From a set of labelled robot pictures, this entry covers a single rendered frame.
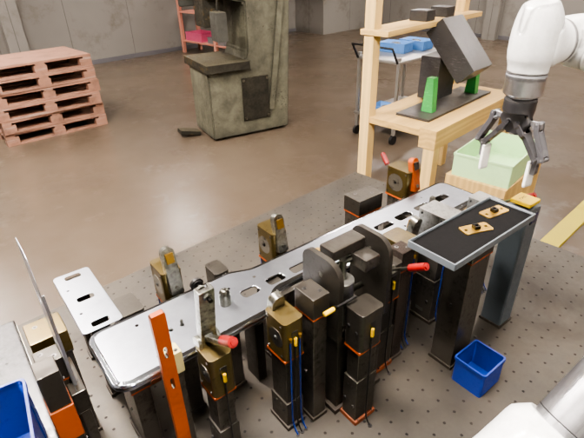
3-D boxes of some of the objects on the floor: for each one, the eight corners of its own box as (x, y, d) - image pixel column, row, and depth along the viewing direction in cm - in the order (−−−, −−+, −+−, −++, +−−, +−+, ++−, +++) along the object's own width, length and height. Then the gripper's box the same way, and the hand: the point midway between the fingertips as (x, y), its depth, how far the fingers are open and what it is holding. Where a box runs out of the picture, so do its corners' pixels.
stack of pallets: (6, 149, 503) (-22, 70, 461) (-12, 131, 557) (-39, 59, 515) (110, 124, 571) (95, 53, 529) (85, 110, 625) (69, 45, 583)
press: (215, 155, 474) (180, -158, 348) (162, 129, 550) (116, -137, 424) (308, 126, 547) (306, -142, 421) (249, 106, 623) (233, -126, 496)
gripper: (580, 105, 104) (555, 190, 115) (489, 82, 123) (474, 158, 133) (560, 111, 101) (536, 198, 111) (469, 87, 119) (456, 163, 130)
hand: (504, 172), depth 122 cm, fingers open, 13 cm apart
